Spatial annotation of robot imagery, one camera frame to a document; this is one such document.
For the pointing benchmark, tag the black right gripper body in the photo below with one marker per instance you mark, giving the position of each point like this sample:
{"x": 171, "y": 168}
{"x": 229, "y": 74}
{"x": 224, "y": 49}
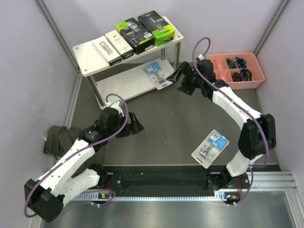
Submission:
{"x": 191, "y": 79}

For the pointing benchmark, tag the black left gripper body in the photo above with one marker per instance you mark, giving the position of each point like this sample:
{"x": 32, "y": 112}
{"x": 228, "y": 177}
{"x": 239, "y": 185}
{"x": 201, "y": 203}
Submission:
{"x": 128, "y": 129}

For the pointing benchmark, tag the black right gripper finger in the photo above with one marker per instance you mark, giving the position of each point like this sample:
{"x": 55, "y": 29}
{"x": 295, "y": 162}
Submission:
{"x": 186, "y": 89}
{"x": 174, "y": 77}

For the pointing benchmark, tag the blue Gillette razor blister pack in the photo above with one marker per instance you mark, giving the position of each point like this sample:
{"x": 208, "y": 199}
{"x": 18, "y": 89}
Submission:
{"x": 156, "y": 74}

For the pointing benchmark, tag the black green Gillette razor box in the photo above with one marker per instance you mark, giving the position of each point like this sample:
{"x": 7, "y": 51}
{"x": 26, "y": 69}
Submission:
{"x": 162, "y": 31}

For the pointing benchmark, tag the black green exfoliating razor box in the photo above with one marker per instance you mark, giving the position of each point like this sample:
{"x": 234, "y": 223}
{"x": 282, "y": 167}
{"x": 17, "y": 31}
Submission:
{"x": 137, "y": 36}

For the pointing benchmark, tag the white H razor box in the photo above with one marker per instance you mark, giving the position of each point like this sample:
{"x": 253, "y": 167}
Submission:
{"x": 120, "y": 44}

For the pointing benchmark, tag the white Harry's razor box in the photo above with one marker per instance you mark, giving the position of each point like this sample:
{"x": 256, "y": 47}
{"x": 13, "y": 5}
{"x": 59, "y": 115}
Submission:
{"x": 107, "y": 51}

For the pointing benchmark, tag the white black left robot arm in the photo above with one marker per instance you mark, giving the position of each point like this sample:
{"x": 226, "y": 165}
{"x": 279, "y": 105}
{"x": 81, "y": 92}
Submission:
{"x": 49, "y": 194}

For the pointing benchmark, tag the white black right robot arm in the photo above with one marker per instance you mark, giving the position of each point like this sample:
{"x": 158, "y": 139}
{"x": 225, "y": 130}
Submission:
{"x": 258, "y": 131}

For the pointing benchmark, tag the white two-tier shelf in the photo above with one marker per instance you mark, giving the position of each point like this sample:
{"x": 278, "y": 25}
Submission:
{"x": 132, "y": 82}

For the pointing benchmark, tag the pink divided organizer bin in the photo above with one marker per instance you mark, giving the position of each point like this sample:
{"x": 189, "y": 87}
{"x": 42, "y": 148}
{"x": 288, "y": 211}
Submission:
{"x": 238, "y": 70}

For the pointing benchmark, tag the blue tilted razor blister pack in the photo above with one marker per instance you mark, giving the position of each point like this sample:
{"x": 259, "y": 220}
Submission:
{"x": 212, "y": 146}

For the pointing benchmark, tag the dark green cloth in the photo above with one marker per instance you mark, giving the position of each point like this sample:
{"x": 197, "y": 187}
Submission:
{"x": 60, "y": 139}

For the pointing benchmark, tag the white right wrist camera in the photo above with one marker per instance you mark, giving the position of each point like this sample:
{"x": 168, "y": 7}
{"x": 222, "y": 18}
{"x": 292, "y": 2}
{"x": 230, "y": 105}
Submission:
{"x": 200, "y": 57}

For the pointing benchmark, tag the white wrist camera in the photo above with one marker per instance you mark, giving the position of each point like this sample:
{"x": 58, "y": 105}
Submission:
{"x": 118, "y": 105}
{"x": 200, "y": 57}

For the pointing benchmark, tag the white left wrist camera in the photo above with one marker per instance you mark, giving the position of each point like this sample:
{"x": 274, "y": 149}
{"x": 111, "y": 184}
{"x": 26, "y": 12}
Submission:
{"x": 118, "y": 105}

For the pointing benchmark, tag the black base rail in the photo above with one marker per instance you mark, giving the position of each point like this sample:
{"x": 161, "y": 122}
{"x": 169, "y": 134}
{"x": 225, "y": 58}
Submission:
{"x": 168, "y": 175}

